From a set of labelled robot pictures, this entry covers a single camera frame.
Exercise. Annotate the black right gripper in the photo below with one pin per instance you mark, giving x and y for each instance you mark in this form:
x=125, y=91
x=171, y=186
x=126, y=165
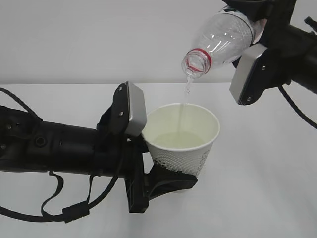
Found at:
x=277, y=19

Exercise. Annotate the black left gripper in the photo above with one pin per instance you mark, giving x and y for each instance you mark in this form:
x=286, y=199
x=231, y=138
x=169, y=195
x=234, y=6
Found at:
x=141, y=187

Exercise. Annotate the clear plastic water bottle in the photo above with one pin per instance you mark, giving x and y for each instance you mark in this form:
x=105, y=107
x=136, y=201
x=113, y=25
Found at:
x=220, y=41

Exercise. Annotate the white paper cup green logo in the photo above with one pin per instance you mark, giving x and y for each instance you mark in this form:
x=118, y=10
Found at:
x=180, y=136

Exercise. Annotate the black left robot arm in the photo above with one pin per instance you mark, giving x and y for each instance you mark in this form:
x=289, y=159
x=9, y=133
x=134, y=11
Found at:
x=29, y=144

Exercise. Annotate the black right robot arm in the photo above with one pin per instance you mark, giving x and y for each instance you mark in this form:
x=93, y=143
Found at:
x=283, y=53

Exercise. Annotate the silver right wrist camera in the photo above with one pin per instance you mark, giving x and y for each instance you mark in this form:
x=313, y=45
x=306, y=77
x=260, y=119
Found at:
x=249, y=80

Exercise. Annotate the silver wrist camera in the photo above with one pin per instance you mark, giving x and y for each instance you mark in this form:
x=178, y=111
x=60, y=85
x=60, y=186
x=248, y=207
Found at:
x=131, y=111
x=249, y=80

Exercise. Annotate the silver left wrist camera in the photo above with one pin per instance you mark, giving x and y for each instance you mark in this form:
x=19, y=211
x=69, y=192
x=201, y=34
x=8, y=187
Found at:
x=131, y=111

